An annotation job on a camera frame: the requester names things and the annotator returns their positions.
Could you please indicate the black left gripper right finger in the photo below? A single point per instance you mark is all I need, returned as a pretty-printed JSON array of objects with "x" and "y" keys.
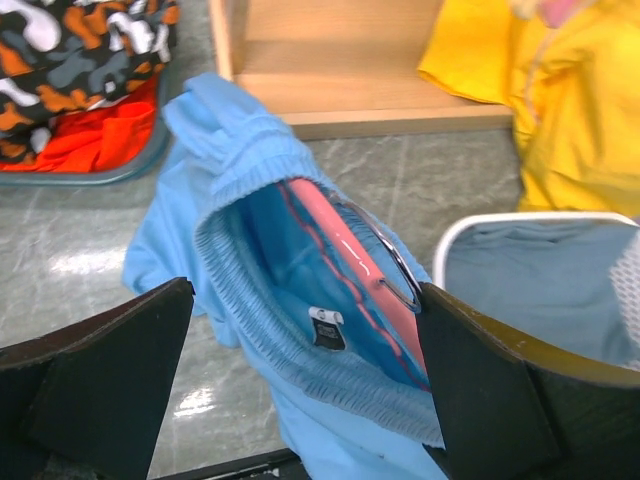
[{"x": 511, "y": 406}]

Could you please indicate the light blue shorts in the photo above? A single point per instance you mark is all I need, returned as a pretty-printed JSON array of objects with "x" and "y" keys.
[{"x": 219, "y": 220}]

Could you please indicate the yellow shorts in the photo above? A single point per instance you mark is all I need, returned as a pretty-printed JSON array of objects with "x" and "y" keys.
[{"x": 569, "y": 72}]

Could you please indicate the white perforated laundry basket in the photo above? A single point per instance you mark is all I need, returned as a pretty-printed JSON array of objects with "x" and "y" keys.
[{"x": 500, "y": 235}]

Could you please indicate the grey bin with red cloth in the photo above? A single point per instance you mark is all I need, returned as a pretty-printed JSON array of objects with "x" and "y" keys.
[{"x": 105, "y": 146}]

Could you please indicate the orange black patterned shorts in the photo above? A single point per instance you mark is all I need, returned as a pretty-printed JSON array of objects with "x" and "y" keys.
[{"x": 60, "y": 58}]

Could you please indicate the pink hanger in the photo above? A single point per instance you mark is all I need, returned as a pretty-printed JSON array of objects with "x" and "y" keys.
[{"x": 383, "y": 324}]

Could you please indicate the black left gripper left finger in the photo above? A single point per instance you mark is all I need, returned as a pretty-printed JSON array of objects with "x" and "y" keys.
[{"x": 94, "y": 393}]

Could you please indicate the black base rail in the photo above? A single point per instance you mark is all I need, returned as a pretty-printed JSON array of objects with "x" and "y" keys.
[{"x": 277, "y": 464}]

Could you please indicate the grey-blue cloth in basket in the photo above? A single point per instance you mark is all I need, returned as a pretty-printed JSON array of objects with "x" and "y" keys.
[{"x": 540, "y": 285}]

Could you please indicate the wooden clothes rack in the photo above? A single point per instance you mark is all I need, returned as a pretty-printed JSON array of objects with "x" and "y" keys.
[{"x": 339, "y": 69}]

